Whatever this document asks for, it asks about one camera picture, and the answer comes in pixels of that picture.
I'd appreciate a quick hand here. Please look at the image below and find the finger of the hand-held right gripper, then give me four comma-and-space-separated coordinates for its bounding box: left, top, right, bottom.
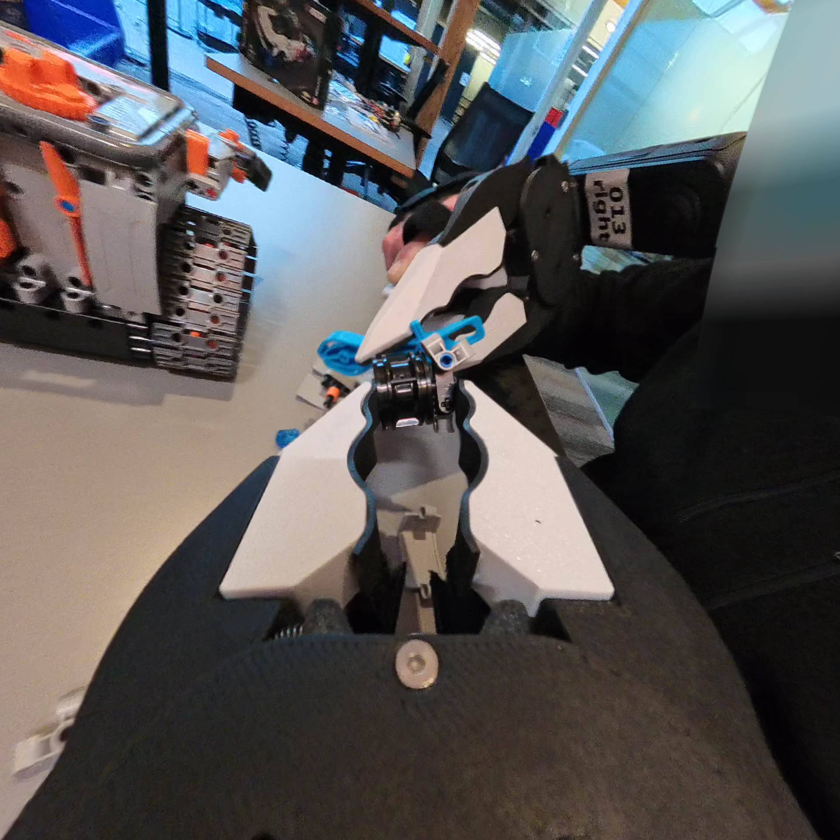
352, 208, 515, 363
444, 287, 555, 374

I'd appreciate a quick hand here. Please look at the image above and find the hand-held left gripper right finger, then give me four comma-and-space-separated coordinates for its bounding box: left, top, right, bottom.
453, 381, 616, 613

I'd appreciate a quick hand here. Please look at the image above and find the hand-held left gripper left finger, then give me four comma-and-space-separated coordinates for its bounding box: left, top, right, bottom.
220, 385, 382, 605

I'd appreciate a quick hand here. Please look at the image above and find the blue toy wrench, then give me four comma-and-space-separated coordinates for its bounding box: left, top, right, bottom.
318, 313, 484, 371

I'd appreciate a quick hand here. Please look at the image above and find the grey toy wheel frame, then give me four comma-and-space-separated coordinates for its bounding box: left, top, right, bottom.
371, 335, 471, 434

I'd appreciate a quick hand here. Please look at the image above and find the person's right forearm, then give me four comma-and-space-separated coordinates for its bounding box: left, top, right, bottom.
525, 256, 720, 384

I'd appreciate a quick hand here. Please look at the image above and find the person's right hand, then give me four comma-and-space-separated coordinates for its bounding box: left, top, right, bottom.
381, 197, 458, 287

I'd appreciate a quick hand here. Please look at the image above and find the black office chair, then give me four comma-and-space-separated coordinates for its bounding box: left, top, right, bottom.
431, 82, 536, 187

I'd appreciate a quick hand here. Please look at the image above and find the small grey orange toy part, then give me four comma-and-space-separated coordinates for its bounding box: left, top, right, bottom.
296, 372, 350, 410

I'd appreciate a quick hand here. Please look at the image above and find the wooden office table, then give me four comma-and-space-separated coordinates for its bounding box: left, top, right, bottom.
204, 53, 424, 187

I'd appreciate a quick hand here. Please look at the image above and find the black toy box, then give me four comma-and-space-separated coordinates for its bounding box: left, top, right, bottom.
241, 0, 345, 109

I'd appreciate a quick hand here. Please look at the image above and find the grey orange tracked toy robot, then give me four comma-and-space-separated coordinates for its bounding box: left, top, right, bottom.
0, 20, 274, 383

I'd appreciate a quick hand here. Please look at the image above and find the black metal pole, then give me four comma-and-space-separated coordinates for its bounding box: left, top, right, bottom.
147, 0, 172, 93

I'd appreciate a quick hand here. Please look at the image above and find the blue plastic bin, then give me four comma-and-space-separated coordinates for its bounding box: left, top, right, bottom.
20, 0, 127, 60

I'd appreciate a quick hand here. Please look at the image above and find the wooden support post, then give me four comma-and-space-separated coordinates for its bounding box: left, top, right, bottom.
418, 0, 481, 132

